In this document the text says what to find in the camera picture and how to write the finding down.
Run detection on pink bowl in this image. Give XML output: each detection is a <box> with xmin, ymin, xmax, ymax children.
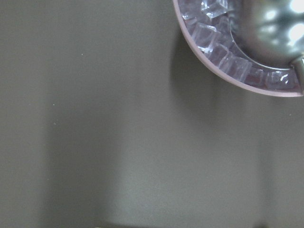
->
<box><xmin>172</xmin><ymin>0</ymin><xmax>304</xmax><ymax>98</ymax></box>

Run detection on clear ice cubes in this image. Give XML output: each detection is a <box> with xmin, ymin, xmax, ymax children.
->
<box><xmin>179</xmin><ymin>0</ymin><xmax>300</xmax><ymax>92</ymax></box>

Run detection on metal ice scoop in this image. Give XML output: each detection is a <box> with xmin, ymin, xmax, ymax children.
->
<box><xmin>228</xmin><ymin>0</ymin><xmax>304</xmax><ymax>88</ymax></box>

